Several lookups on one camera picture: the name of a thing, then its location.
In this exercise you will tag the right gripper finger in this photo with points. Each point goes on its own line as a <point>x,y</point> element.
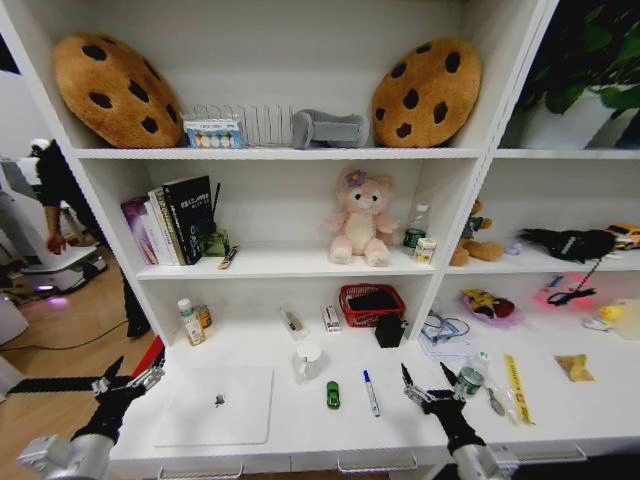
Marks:
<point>412,387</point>
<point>451,382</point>

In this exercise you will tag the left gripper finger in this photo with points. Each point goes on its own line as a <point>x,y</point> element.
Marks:
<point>147,378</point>
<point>111,375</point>

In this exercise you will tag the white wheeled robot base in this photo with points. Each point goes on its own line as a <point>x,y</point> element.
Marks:
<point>45,265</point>

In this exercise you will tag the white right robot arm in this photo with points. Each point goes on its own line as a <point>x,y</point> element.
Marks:
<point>482,462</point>

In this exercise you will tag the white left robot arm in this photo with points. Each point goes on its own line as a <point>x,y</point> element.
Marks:
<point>65,457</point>

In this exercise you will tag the red panel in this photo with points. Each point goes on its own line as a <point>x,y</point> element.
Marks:
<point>145,357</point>

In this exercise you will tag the white paper sheet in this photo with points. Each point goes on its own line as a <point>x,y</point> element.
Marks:
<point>452,347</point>

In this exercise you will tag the blue white marker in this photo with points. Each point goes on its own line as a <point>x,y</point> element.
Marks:
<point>371,395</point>

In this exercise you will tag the spoon in clear wrapper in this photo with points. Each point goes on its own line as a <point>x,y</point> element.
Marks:
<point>500,402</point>

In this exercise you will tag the blue framed glasses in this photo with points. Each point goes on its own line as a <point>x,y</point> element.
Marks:
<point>442,327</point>

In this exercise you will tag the small black box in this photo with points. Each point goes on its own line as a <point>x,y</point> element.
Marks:
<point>390,332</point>

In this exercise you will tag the yellow printed strip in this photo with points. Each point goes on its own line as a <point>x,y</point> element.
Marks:
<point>517,390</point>

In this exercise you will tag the white laptop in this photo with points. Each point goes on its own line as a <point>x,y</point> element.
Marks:
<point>217,407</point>

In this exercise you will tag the green toy car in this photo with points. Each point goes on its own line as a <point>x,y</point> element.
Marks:
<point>333,395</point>

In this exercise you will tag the red plastic basket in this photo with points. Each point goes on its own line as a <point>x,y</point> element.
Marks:
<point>350,312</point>

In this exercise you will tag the small white carton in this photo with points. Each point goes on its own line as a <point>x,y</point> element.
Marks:
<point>331,318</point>

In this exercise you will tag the white mug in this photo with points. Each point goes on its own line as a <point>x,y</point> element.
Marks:
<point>309,361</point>

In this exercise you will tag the white rounded floor object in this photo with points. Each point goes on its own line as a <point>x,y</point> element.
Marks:
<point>11,320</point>

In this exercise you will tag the yellow snack packet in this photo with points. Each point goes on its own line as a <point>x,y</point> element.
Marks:
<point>575,367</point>

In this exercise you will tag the small yellow white box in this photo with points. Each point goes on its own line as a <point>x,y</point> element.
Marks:
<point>425,251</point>

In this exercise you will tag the clear packet with tool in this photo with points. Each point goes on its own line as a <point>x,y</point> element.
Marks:
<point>293,322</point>

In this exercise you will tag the brown plush bear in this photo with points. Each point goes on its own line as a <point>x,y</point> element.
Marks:
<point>475,245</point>

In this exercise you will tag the small brown pen knife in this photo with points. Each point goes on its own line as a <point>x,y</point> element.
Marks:
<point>228,258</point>

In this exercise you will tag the pink card with black ribbon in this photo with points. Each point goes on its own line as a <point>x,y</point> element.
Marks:
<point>565,292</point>

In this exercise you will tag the white book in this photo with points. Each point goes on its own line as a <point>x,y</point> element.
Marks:
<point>159,232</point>

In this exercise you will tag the purple book box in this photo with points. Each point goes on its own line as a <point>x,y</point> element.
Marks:
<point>137,230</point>

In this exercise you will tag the small purple trinket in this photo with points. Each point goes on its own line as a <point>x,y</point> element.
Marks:
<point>513,248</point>

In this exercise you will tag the green reed diffuser bottle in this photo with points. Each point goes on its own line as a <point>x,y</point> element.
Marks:
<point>216,244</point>

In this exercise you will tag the book with gold spine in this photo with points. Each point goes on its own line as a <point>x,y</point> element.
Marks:
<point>170,227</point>

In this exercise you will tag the upright clear water bottle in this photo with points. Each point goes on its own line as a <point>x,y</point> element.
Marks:
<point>416,227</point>

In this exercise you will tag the black book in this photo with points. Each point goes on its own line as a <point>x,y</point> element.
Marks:
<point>192,215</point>

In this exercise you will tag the white shelf desk unit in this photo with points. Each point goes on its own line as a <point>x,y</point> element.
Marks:
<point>310,250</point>

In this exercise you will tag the yellow rubber duck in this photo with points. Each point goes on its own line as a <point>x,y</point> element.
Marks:
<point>611,314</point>

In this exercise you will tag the pink plush cat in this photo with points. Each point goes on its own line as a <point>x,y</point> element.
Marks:
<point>361,220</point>

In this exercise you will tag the black plush toy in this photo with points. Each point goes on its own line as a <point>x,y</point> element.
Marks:
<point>570,244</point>

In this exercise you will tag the pale cream pouch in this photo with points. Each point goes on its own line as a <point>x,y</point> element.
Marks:
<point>631,320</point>

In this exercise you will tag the person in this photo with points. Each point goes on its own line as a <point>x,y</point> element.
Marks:
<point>55,175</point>

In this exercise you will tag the yellow toy car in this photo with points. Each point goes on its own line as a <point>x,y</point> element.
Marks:
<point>626,235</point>

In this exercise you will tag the box with coloured dots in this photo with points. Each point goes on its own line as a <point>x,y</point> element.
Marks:
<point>214,134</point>

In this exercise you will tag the large cookie cushion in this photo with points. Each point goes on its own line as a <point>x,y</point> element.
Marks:
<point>117,90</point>

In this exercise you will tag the small cookie cushion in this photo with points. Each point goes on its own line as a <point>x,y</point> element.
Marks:
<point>427,92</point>

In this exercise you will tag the green potted plant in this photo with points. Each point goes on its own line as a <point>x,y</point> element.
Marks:
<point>590,45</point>

